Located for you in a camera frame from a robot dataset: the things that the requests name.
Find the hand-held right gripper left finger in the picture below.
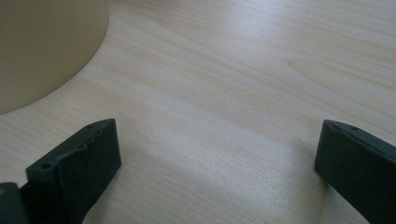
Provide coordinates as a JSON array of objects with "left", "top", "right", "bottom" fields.
[{"left": 19, "top": 118, "right": 122, "bottom": 224}]

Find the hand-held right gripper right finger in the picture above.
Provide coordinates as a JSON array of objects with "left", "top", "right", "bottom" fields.
[{"left": 314, "top": 119, "right": 396, "bottom": 224}]

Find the round beige mat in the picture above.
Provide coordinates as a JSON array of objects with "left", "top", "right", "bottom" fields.
[{"left": 0, "top": 0, "right": 110, "bottom": 116}]

